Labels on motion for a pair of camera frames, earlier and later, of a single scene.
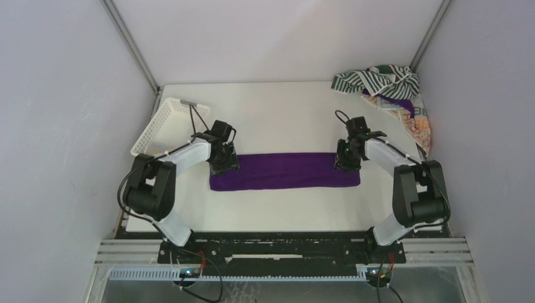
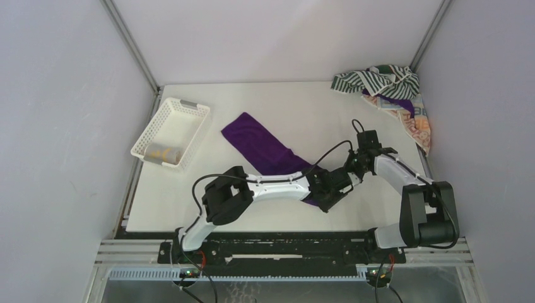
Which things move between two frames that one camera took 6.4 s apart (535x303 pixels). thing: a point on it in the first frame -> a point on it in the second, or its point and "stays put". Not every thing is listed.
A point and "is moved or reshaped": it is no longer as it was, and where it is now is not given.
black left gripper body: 227,161 -> 331,197
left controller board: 189,273 stays put
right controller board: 385,276 stays put
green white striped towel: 393,81 stays put
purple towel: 284,171 is moved or reshaped
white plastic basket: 172,126 stays put
